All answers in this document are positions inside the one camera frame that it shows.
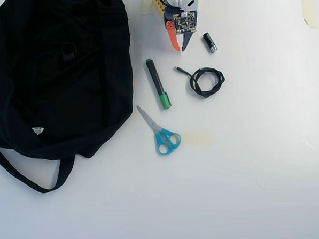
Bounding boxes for black ring clip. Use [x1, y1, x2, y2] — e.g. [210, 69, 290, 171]
[60, 42, 79, 63]

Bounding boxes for black fabric bag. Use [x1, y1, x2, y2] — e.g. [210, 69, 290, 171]
[0, 0, 139, 197]

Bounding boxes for small black battery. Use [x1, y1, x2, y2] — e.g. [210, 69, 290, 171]
[202, 32, 219, 55]

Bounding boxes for black marker with green cap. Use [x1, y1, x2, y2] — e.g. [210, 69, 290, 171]
[145, 57, 173, 112]

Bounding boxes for short beige masking tape strip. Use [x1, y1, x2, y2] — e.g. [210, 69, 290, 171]
[181, 130, 215, 145]

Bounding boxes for torn beige masking tape piece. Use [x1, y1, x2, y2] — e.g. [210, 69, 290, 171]
[301, 0, 318, 30]

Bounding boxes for bare camera circuit board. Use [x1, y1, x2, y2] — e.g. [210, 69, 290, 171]
[171, 11, 198, 35]

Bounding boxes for coiled black braided cable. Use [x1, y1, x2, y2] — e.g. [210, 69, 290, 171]
[174, 64, 227, 101]

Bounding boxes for blue handled scissors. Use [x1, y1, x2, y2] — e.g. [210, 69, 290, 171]
[136, 103, 183, 158]

